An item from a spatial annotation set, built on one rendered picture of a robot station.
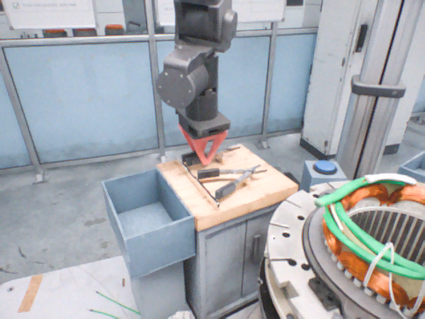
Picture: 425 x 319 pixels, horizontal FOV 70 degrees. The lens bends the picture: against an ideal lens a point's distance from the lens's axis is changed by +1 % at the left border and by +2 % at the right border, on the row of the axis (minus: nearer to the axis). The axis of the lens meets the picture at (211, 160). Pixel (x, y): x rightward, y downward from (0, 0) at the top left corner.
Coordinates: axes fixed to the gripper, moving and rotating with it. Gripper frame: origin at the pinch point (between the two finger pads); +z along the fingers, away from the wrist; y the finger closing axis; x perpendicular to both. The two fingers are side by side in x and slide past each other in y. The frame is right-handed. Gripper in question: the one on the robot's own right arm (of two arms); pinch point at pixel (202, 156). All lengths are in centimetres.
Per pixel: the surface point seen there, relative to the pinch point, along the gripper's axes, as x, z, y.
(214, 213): -5.0, 0.8, 14.1
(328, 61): 177, 39, -130
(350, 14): 176, 4, -118
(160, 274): -14.2, 12.9, 11.7
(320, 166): 23.1, 4.4, 8.9
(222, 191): -2.9, -1.8, 12.6
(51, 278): -34.1, 30.2, -11.5
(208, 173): -2.2, -1.1, 6.5
